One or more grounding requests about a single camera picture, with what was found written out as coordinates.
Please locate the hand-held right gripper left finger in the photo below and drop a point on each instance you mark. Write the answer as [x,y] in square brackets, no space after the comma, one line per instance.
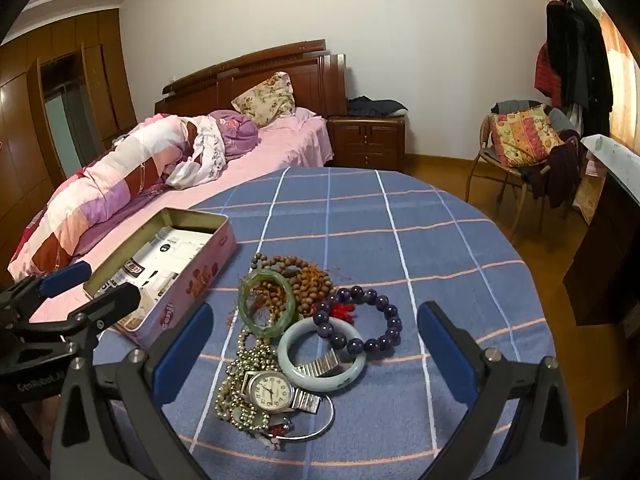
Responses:
[182,355]

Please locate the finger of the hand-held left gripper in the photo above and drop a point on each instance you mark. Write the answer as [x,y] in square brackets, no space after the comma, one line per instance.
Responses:
[112,305]
[65,277]

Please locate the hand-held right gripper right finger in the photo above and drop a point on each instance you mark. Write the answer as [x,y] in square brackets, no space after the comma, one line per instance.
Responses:
[445,355]

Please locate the pink tin box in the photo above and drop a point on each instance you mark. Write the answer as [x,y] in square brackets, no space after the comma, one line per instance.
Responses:
[200,280]

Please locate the silver wristwatch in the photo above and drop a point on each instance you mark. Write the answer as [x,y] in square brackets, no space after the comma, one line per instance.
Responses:
[270,390]

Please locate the pale jade bangle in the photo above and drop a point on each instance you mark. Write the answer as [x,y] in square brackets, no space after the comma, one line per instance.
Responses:
[350,375]

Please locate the green jade bangle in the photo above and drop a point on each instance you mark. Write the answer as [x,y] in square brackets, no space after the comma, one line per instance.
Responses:
[267,275]

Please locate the small pendant with red thread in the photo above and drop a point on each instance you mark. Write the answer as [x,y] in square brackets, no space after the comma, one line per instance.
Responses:
[275,437]

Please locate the newspaper sheet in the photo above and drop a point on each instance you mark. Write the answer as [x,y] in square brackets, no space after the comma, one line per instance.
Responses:
[165,260]

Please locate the pink patchwork quilt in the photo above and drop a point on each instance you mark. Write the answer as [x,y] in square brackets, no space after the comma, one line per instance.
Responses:
[100,180]

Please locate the blue plaid tablecloth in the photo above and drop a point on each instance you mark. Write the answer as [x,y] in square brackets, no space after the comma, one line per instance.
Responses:
[375,240]

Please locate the thin silver bangle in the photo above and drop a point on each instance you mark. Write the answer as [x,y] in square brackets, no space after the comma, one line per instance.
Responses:
[327,422]

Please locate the white floral cloth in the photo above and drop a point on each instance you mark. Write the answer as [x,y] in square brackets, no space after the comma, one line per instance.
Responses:
[200,160]

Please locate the rattan chair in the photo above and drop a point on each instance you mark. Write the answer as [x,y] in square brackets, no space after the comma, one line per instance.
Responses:
[474,170]

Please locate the wooden wardrobe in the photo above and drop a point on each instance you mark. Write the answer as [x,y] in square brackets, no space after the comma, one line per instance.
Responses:
[100,85]

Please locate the dark wooden desk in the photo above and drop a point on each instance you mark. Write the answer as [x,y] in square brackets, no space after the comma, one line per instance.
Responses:
[610,240]

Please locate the purple blanket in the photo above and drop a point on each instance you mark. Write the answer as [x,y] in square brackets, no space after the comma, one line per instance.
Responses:
[240,135]

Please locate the dark garment on chair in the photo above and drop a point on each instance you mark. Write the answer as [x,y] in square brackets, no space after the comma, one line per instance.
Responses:
[562,170]

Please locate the wooden nightstand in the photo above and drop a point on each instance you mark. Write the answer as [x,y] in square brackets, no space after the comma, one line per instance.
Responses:
[365,140]

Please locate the wooden bed with pink sheet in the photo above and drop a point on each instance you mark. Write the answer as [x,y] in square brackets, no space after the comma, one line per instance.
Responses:
[280,145]

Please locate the colourful patterned cushion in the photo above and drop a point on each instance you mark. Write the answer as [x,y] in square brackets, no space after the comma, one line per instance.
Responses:
[525,135]

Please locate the floral pillow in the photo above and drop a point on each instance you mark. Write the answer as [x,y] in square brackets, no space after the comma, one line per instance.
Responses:
[265,100]

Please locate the dark folded clothes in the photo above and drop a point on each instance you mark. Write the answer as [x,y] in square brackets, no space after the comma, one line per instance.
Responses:
[375,106]

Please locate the white patterned desk cover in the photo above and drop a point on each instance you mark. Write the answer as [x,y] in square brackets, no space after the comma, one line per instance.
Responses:
[612,155]

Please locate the grey garment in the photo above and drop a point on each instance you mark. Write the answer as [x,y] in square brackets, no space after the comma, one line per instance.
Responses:
[560,120]

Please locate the hanging red garment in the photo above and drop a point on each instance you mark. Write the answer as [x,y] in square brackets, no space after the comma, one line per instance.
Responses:
[542,75]

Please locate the orange striped curtain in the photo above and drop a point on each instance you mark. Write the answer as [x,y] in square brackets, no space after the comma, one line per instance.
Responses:
[622,90]

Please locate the hanging dark coats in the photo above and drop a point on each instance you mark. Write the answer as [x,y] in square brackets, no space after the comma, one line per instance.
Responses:
[575,60]

